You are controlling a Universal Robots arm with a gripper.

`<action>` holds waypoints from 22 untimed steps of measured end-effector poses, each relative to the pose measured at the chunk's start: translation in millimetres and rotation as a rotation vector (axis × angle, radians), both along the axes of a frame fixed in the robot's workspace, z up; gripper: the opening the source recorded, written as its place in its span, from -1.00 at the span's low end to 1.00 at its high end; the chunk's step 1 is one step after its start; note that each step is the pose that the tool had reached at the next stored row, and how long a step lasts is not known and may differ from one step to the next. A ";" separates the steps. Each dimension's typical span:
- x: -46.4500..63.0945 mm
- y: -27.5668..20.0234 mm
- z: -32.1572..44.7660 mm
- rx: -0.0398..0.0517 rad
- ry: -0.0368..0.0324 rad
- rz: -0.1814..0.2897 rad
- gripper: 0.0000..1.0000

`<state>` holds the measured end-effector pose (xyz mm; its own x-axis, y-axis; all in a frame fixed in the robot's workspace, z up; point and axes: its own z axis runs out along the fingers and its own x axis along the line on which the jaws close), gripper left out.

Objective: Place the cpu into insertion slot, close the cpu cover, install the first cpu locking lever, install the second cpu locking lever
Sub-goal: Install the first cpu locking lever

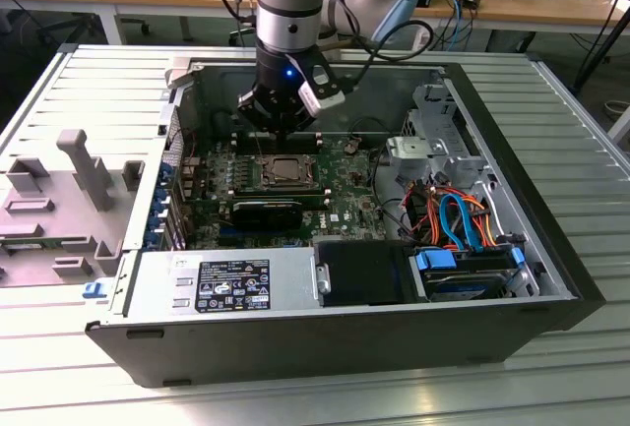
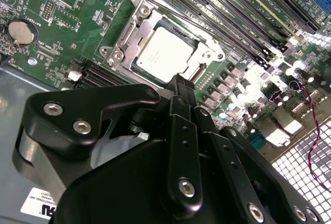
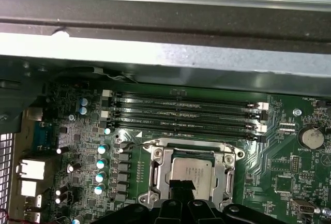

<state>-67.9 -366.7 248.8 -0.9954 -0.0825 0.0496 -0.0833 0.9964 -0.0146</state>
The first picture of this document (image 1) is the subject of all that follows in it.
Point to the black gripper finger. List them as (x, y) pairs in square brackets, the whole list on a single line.
[(256, 111), (297, 116)]

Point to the silver CPU chip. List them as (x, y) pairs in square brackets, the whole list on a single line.
[(286, 170)]

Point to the black RAM slot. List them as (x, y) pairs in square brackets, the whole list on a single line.
[(280, 189), (280, 193), (305, 137), (280, 197), (295, 150), (305, 141), (280, 200), (295, 146)]

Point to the CPU socket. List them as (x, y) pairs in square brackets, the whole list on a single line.
[(262, 184)]

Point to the blue expansion slot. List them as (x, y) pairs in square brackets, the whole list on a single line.
[(246, 232)]

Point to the round coin cell battery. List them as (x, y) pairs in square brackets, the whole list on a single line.
[(351, 144)]

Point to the green motherboard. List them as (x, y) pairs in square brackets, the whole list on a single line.
[(344, 200)]

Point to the black graphics card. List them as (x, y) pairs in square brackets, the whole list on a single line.
[(266, 217)]

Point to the blue card retention clip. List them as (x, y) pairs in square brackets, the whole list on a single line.
[(155, 222), (166, 171), (152, 240), (160, 202)]

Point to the silver metal disk cage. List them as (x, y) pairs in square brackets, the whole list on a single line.
[(418, 148)]

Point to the white power strip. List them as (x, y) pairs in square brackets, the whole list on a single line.
[(422, 41)]

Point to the silver power supply unit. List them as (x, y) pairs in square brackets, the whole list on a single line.
[(152, 268)]

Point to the blue disk carrier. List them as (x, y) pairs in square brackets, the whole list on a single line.
[(433, 261)]

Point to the small black adapter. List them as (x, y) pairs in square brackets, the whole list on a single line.
[(470, 1)]

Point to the grey parts rack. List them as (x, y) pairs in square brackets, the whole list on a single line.
[(59, 209)]

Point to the black and grey PC case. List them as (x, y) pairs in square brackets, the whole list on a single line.
[(295, 347)]

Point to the hard disk drive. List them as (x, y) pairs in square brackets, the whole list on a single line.
[(458, 290)]

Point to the small blue plastic clip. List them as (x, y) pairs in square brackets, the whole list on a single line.
[(93, 290)]

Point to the green RAM stick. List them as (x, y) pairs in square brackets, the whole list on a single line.
[(22, 246)]

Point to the black stand pole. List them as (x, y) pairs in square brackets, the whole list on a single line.
[(598, 52)]

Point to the white furniture piece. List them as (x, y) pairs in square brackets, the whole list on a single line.
[(621, 126)]

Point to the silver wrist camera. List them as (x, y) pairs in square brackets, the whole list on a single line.
[(325, 101)]

